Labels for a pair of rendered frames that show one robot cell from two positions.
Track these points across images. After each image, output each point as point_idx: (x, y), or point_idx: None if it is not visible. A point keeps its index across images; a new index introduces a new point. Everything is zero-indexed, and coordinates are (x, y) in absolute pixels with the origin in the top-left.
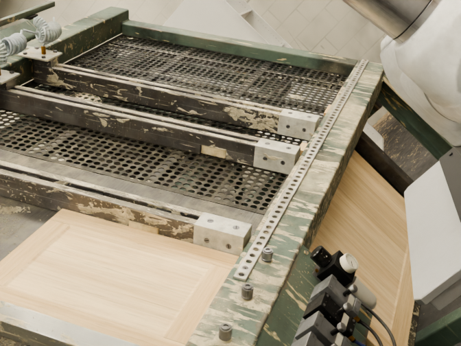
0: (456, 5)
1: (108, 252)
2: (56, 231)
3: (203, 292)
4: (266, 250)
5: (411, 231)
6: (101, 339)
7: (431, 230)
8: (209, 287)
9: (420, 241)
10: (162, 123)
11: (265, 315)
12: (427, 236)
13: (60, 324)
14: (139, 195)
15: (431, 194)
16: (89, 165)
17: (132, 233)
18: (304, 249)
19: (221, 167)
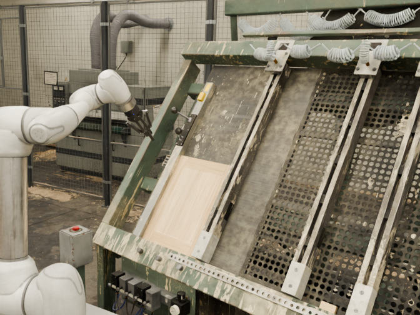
0: None
1: (202, 197)
2: (218, 171)
3: (174, 242)
4: (177, 265)
5: (110, 313)
6: (149, 209)
7: (92, 314)
8: (177, 245)
9: (94, 310)
10: (319, 191)
11: (150, 267)
12: (91, 312)
13: (157, 193)
14: (257, 199)
15: None
16: (290, 163)
17: None
18: (192, 289)
19: (295, 243)
